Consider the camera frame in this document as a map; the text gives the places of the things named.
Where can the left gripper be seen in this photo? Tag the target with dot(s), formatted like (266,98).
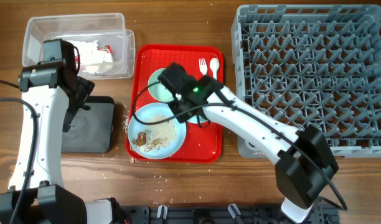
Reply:
(86,88)

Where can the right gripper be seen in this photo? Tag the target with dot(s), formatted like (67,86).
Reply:
(180,117)

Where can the white napkin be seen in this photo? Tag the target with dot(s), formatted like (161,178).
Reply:
(92,58)

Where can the light blue bowl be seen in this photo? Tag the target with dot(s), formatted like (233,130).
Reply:
(193,119)

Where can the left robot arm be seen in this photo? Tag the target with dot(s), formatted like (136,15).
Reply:
(60,112)

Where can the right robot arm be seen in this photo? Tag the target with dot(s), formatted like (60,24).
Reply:
(303,160)

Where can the grey dishwasher rack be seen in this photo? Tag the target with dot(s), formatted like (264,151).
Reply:
(314,65)

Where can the red serving tray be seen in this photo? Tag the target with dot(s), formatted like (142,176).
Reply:
(202,144)

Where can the mint green bowl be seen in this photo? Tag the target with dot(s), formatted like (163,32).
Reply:
(158,91)

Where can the white plastic fork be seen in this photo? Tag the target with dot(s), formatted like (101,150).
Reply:
(203,66)

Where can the black plastic bin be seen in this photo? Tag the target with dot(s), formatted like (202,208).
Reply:
(91,128)

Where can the white plastic spoon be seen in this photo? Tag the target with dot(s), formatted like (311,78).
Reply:
(214,66)

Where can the clear plastic bin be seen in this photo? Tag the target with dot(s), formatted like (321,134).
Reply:
(106,29)

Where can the light blue plate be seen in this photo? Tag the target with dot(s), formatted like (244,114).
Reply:
(164,139)

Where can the brown food scrap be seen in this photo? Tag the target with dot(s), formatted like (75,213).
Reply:
(141,139)

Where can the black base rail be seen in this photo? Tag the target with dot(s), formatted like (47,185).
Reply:
(266,213)

